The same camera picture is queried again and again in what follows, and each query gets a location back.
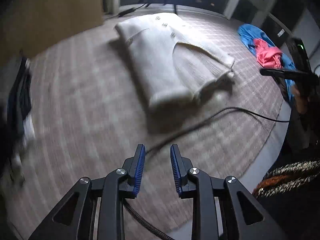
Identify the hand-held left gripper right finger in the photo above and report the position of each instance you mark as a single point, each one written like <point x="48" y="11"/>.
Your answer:
<point x="175" y="172"/>

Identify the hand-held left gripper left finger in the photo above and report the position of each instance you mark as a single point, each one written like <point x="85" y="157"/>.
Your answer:
<point x="140" y="170"/>

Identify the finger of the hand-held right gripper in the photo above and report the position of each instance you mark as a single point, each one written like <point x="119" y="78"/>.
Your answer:
<point x="280" y="73"/>

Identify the cream ribbed knit cardigan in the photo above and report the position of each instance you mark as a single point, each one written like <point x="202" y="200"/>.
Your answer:
<point x="160" y="62"/>

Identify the pile of folded dark clothes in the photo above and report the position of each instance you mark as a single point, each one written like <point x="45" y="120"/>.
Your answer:
<point x="21" y="92"/>

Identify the person's right hand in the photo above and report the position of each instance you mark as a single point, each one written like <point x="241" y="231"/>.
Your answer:
<point x="301" y="105"/>

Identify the pink cloth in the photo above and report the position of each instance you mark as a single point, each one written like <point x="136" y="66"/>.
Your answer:
<point x="266" y="52"/>

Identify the blue cloth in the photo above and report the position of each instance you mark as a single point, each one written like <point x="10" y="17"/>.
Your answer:
<point x="250" y="36"/>

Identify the person's dark tweed-trimmed clothing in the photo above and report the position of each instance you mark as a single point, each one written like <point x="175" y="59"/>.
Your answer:
<point x="295" y="217"/>

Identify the light oak wooden panel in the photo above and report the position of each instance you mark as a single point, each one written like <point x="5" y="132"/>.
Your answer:
<point x="50" y="12"/>

